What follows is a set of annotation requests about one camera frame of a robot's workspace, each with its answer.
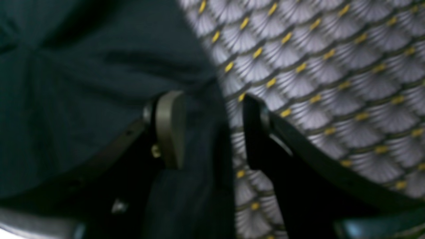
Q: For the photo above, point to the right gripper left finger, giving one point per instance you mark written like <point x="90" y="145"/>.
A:
<point x="127" y="166"/>

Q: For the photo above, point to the dark navy T-shirt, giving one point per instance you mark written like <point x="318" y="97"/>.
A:
<point x="74" y="73"/>

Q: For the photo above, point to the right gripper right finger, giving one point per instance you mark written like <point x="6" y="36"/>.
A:
<point x="318" y="198"/>

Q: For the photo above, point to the fan-patterned table cloth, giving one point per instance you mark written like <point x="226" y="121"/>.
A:
<point x="347" y="74"/>

